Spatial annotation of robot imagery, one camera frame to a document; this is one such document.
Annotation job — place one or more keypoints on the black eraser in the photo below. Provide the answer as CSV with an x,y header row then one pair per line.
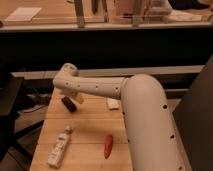
x,y
69,104

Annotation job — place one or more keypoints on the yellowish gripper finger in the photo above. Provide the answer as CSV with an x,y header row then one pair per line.
x,y
79,98

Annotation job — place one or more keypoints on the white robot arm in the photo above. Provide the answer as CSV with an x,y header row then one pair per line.
x,y
149,124

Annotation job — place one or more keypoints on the white sponge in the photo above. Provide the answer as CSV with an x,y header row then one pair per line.
x,y
112,104

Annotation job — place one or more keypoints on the black chair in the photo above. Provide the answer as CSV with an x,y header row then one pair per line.
x,y
11,93

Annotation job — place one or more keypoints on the white tube bottle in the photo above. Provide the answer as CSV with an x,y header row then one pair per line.
x,y
58,151

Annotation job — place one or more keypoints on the red carrot-shaped object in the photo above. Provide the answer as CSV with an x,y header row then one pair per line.
x,y
108,146

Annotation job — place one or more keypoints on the white paper sheet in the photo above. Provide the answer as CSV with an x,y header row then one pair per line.
x,y
23,14

